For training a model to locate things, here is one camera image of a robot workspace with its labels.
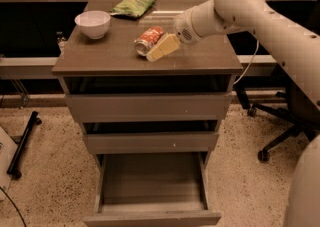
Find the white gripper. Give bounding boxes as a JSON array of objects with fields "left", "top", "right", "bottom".
[{"left": 146, "top": 9, "right": 201, "bottom": 62}]

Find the orange red soda can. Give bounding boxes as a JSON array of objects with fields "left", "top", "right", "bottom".
[{"left": 134, "top": 26, "right": 164, "bottom": 56}]

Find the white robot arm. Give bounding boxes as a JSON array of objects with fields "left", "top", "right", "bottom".
[{"left": 173, "top": 0, "right": 320, "bottom": 227}]

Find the grey drawer cabinet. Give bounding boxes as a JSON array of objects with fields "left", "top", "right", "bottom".
[{"left": 51, "top": 0, "right": 244, "bottom": 227}]

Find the grey top drawer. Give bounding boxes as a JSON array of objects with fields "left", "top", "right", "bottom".
[{"left": 65, "top": 93, "right": 231, "bottom": 123}]

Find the grey middle drawer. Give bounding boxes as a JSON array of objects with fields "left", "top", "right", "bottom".
[{"left": 83, "top": 132, "right": 218, "bottom": 154}]

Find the open grey bottom drawer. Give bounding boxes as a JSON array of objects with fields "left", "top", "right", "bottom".
[{"left": 84, "top": 152, "right": 221, "bottom": 227}]

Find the green chip bag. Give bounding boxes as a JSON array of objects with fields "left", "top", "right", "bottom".
[{"left": 109, "top": 0, "right": 157, "bottom": 19}]

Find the white bowl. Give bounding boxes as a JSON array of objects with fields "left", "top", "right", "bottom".
[{"left": 75, "top": 10, "right": 111, "bottom": 39}]

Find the black office chair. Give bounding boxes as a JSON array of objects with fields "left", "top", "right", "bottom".
[{"left": 246, "top": 80, "right": 320, "bottom": 163}]

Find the white board on floor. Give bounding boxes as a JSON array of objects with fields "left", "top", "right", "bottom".
[{"left": 0, "top": 127, "right": 17, "bottom": 201}]

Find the black wheeled stand leg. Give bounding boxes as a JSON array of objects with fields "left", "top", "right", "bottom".
[{"left": 7, "top": 111, "right": 42, "bottom": 180}]

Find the white cable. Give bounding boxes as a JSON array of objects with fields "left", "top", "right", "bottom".
[{"left": 232, "top": 39, "right": 260, "bottom": 86}]

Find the black floor cable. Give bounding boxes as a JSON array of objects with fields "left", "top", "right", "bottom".
[{"left": 0, "top": 186, "right": 28, "bottom": 227}]

